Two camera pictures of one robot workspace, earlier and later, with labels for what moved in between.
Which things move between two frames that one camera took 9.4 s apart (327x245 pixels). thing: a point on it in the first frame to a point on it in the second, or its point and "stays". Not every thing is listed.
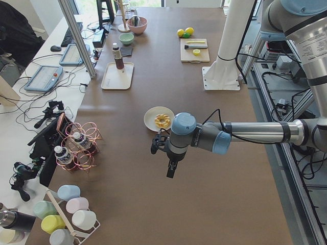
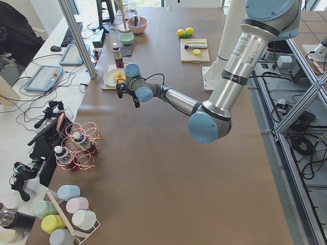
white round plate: x=149 y=117 to x=108 y=76
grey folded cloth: x=126 y=51 stays
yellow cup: x=51 y=222 stays
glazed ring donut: x=165 y=123 to x=119 y=75
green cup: x=42 y=209 stays
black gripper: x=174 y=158 to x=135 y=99
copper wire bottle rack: x=80 y=139 stays
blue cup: x=66 y=192 stays
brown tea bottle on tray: x=116 y=52 stays
